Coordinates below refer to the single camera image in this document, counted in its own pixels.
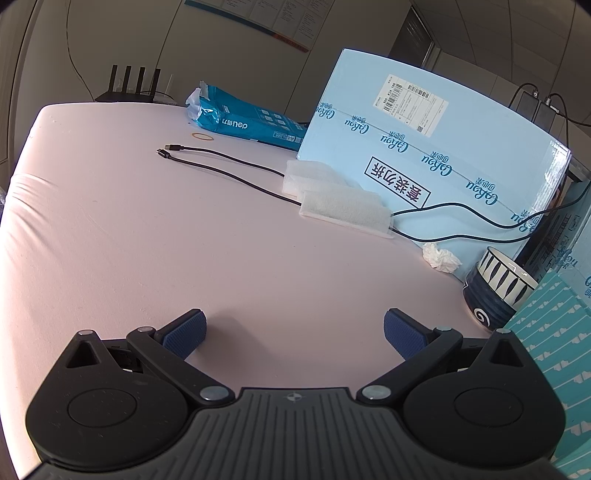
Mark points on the tan rubber band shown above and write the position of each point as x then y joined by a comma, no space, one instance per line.
193,135

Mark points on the white wipe packet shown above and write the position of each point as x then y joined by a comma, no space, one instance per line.
346,212
314,175

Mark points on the black power adapter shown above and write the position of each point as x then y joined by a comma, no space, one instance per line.
527,106
549,115

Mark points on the pale pink desktop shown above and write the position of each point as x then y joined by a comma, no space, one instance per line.
138,230

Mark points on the dark striped ceramic cup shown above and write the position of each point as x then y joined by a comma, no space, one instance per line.
485,300

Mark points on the dark printed carton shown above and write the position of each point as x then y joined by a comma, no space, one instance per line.
558,230

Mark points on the black router with antennas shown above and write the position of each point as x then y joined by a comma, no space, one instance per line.
124,96

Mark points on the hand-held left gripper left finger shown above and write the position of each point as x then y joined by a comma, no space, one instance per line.
184,334

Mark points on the light blue carton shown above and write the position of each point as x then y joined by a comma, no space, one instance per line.
369,138

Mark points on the teal patterned box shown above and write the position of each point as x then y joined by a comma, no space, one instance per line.
554,332

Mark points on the crumpled white tissue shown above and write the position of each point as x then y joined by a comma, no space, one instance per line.
438,258

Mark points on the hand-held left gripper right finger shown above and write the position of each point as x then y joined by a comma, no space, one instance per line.
404,334

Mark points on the teal paper ream package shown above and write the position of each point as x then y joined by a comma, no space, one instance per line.
249,122

